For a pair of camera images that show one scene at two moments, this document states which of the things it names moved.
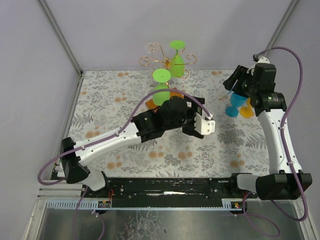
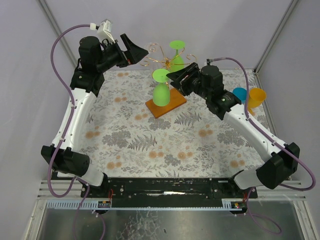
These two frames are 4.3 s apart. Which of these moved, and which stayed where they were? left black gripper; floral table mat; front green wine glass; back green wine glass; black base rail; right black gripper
Moved: right black gripper; left black gripper
Stayed: floral table mat; back green wine glass; black base rail; front green wine glass
